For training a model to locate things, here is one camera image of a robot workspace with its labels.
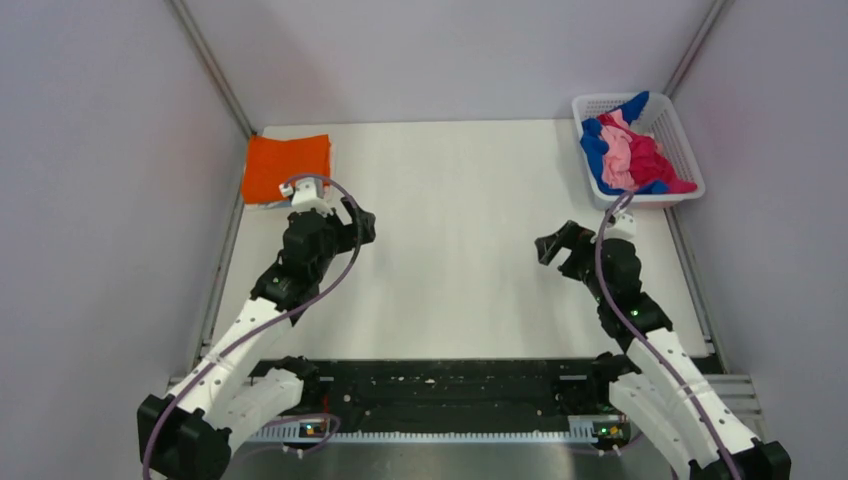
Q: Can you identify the white plastic basket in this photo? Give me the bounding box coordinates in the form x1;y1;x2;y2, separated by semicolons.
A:
572;92;706;209

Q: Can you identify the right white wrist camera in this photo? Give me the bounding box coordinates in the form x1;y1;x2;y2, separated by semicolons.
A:
604;209;637;241

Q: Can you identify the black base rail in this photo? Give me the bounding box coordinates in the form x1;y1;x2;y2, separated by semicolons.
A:
248;357;723;435

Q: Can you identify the white slotted cable duct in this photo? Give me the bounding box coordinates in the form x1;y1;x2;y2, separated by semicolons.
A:
248;417;636;444

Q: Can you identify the light pink t shirt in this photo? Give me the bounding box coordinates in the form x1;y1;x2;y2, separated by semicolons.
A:
599;109;637;191

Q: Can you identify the right corner aluminium post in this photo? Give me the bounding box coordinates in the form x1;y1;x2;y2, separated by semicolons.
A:
662;0;735;98

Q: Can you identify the blue t shirt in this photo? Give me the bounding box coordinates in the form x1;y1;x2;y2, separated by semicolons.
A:
573;91;668;196

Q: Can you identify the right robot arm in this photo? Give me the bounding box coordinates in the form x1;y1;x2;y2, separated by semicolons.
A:
534;221;792;479

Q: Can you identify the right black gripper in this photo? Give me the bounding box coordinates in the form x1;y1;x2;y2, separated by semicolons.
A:
536;219;610;303

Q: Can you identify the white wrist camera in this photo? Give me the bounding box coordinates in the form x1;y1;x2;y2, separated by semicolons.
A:
604;209;637;241
279;177;332;217

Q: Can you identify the magenta t shirt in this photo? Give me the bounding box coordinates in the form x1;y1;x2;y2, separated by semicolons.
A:
629;129;698;194

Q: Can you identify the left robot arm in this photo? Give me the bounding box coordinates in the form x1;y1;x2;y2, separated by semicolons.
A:
136;197;376;479

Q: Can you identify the folded orange t shirt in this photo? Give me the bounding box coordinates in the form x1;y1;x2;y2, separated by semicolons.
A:
240;134;333;206

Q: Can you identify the left corner aluminium post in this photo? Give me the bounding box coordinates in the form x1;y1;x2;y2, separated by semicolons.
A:
164;0;256;138

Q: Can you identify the corner aluminium post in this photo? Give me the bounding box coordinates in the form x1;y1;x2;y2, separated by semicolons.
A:
164;0;256;138
662;0;735;98

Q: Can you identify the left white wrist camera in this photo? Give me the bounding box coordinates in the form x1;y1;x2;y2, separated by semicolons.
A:
279;177;332;217

